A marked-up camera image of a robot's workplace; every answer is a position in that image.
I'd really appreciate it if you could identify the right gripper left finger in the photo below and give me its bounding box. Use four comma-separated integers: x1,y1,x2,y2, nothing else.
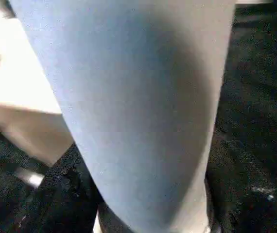
12,142,105,233

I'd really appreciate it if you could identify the white plastic table leg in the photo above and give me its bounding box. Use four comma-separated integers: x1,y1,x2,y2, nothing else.
7,0,237,233

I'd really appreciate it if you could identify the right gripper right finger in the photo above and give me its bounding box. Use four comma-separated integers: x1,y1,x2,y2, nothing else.
204,127,277,233

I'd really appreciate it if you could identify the black table mat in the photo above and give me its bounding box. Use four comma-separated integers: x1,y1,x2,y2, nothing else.
0,5,277,233

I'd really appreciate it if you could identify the white plastic table top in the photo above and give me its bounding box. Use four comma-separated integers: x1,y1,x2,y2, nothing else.
0,17,212,233

